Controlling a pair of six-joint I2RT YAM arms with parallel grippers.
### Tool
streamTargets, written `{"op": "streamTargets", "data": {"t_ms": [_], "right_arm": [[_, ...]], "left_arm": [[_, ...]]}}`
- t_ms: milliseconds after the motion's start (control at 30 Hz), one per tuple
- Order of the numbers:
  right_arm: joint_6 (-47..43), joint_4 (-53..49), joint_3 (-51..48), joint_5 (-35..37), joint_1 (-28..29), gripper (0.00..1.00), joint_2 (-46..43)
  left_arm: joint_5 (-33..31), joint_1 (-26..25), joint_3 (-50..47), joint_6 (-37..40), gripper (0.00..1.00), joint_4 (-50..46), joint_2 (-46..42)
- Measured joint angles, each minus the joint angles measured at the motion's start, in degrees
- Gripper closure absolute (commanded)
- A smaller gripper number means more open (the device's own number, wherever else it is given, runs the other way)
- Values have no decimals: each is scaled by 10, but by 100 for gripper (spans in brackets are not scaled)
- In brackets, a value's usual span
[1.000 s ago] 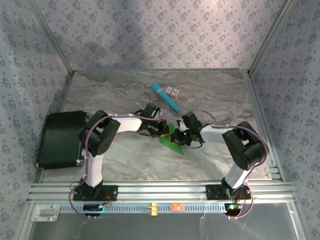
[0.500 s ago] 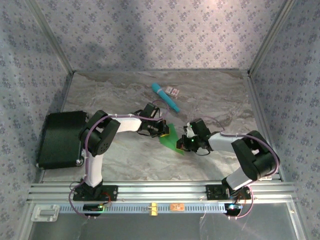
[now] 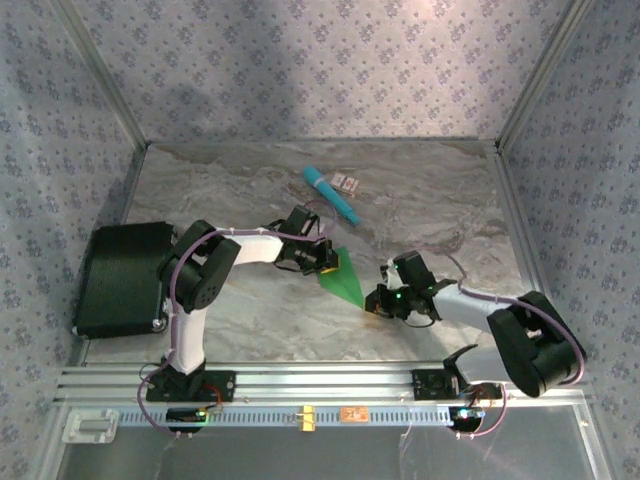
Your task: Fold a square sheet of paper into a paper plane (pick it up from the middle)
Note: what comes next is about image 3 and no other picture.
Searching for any green square paper sheet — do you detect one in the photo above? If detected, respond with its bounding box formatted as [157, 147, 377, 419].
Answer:
[313, 246, 366, 310]

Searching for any teal marker pen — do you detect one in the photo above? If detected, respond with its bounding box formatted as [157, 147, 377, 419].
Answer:
[302, 166, 361, 226]

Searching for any small red white card box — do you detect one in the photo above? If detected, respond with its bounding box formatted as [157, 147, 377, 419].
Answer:
[330, 171, 362, 197]

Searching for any clear acrylic panel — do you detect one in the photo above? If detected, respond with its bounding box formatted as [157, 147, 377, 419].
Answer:
[57, 399, 614, 480]

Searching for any black ribbed case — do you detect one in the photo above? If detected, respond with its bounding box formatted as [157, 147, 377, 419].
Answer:
[73, 221, 177, 340]

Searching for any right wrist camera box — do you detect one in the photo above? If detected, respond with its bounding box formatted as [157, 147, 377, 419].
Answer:
[379, 262, 402, 292]

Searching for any aluminium mounting rail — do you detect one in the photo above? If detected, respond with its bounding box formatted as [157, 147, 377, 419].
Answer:
[53, 362, 595, 405]

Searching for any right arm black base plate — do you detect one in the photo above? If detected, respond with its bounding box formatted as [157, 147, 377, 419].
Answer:
[412, 368, 504, 401]

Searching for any aluminium side rail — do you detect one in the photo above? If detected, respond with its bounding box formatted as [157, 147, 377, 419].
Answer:
[492, 147, 569, 364]
[74, 144, 149, 366]

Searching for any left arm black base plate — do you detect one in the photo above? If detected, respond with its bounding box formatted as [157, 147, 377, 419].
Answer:
[146, 369, 237, 404]

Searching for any grey slotted cable duct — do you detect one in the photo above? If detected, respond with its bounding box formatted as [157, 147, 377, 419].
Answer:
[117, 404, 484, 429]

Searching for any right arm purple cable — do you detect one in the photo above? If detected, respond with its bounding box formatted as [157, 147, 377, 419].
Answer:
[444, 252, 587, 441]

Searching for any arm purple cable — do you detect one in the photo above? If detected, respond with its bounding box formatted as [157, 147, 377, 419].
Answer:
[138, 199, 339, 441]
[444, 252, 587, 441]

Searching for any red black wire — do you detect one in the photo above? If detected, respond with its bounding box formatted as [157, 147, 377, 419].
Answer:
[202, 383, 225, 414]

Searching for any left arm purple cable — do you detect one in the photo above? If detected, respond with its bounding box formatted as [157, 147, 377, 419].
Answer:
[138, 199, 339, 441]

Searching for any aluminium frame post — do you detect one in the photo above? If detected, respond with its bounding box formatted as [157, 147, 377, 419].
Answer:
[49, 0, 150, 150]
[496, 0, 595, 151]

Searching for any clear acrylic bracket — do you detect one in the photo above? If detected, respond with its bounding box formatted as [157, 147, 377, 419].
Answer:
[62, 408, 120, 445]

